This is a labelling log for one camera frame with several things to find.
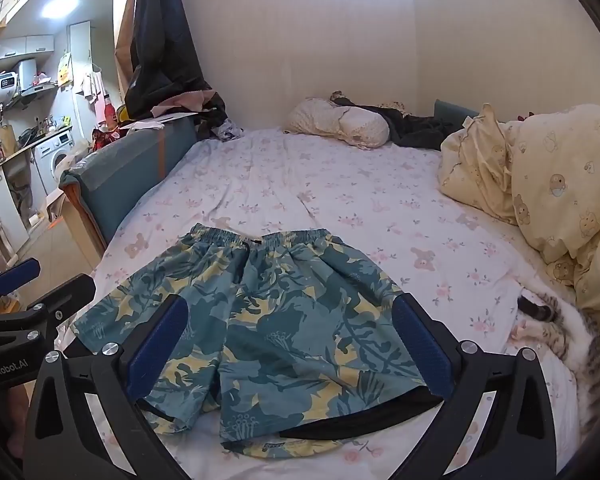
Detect cream lace pillow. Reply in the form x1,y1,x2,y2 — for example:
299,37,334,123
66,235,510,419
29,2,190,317
284,97,392,150

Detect ceiling light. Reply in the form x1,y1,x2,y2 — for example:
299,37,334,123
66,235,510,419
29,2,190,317
42,0,82,19

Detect person's left hand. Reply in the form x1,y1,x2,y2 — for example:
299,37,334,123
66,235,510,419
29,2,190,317
0,382,32,458

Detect teal floral pants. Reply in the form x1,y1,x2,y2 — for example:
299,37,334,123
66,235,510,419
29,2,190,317
72,224,443,460

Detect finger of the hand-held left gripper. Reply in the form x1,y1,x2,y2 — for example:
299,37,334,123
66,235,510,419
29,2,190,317
0,258,42,306
25,274,97,333

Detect white paper sheet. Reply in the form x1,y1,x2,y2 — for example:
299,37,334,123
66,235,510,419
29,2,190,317
124,112,199,132

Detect black white patterned cloth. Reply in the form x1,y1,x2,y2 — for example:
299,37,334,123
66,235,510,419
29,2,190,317
211,119,244,142

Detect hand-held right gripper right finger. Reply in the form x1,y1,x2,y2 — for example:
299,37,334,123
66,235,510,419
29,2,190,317
391,292,571,480

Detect white water heater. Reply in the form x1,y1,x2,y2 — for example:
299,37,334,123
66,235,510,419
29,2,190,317
0,72,22,112

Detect red snack bag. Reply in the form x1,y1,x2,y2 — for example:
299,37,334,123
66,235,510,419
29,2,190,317
92,127,127,152

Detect dark clothes pile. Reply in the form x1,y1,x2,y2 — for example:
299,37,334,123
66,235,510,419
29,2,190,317
330,91,457,151

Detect bed with floral sheet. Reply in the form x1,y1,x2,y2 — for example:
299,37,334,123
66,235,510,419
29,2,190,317
65,127,588,480

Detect tall white cabinet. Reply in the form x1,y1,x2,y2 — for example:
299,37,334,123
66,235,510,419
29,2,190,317
68,20,97,92

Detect pink cloth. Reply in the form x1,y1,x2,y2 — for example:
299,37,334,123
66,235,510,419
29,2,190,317
149,88,217,117

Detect teal padded bed board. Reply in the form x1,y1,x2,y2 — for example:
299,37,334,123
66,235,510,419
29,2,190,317
432,99,482,128
59,119,199,257

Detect white base cabinet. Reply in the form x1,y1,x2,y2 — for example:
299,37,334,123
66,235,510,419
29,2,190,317
0,169,29,247

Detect white washing machine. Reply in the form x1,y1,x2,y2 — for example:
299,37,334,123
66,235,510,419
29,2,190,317
32,129,77,197

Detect yellow hanging toy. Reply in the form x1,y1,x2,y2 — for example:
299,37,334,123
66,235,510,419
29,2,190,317
57,52,76,86

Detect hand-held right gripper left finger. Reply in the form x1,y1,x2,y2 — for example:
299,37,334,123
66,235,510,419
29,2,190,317
24,294,191,480

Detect yellow bear print duvet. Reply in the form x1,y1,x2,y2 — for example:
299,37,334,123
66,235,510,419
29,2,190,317
438,103,600,342

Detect pink hanging towel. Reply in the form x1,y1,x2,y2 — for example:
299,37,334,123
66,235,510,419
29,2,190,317
82,70,107,117

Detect wooden cutting board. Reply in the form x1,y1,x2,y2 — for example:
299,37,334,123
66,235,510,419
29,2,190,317
0,124,19,157

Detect brown wooden panel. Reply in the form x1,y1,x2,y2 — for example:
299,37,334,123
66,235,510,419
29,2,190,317
112,0,154,92

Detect range hood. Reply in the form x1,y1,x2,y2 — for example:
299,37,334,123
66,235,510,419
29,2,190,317
17,58,57,97

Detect tabby cat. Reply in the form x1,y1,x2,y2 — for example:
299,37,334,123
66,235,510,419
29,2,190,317
509,289,600,437

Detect kitchen counter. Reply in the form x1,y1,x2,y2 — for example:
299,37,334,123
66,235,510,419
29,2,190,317
0,127,74,177

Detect red bottle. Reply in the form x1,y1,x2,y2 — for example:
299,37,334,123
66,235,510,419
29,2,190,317
102,93,119,129

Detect white wall cabinets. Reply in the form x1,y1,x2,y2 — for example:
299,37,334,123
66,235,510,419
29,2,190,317
0,34,57,64

